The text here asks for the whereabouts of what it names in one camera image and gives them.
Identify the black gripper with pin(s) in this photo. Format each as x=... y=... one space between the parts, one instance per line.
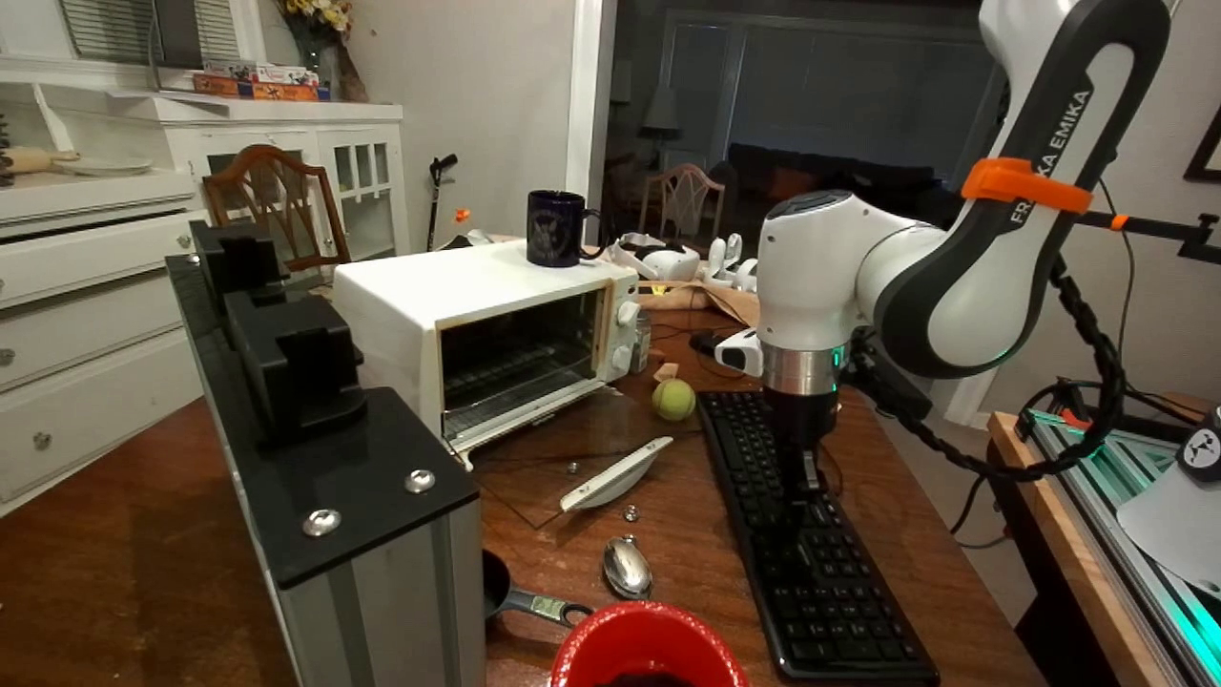
x=801 y=419

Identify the black computer keyboard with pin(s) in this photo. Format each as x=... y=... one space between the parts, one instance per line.
x=815 y=559

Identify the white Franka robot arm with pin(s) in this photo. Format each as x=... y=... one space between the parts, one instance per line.
x=941 y=214

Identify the green apple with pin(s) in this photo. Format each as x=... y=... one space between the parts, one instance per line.
x=674 y=398

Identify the metal spoon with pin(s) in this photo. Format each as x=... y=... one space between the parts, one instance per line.
x=628 y=568

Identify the red bowl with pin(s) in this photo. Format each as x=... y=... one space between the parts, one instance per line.
x=645 y=650

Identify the white game controllers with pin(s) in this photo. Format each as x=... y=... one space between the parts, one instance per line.
x=711 y=261

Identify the wooden side table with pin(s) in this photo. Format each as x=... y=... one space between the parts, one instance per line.
x=1056 y=559

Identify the black measuring cup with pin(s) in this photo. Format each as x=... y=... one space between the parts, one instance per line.
x=520 y=596

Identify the dark wooden dining chair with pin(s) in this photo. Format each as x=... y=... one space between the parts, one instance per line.
x=687 y=202

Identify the dark blue mug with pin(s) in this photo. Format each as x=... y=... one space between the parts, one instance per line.
x=556 y=230

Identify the white toaster oven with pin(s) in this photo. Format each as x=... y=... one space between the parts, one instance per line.
x=471 y=325

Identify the black round knob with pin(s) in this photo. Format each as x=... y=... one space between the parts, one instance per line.
x=1202 y=448

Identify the small orange bottle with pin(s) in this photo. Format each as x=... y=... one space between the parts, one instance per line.
x=458 y=224

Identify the black upright stick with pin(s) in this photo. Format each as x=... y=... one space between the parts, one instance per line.
x=440 y=197

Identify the white hutch cabinet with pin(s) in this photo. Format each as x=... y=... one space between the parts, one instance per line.
x=307 y=157

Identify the brown wooden chair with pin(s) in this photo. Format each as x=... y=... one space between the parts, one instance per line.
x=271 y=202

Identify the vase with yellow flowers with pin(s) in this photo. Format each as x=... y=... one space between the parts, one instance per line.
x=317 y=41

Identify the orange basket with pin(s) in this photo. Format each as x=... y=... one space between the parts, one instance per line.
x=254 y=85

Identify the white drawer dresser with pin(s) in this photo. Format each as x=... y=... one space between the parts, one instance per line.
x=83 y=330

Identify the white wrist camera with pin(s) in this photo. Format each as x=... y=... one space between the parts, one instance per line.
x=739 y=354

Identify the aluminium frame green light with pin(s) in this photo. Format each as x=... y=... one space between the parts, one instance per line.
x=1119 y=510

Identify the grey aluminium post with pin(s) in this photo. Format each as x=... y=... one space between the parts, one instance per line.
x=368 y=573

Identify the dark picture frame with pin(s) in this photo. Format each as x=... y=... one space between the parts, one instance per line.
x=1208 y=145

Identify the black mount bracket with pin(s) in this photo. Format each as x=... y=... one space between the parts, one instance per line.
x=271 y=345

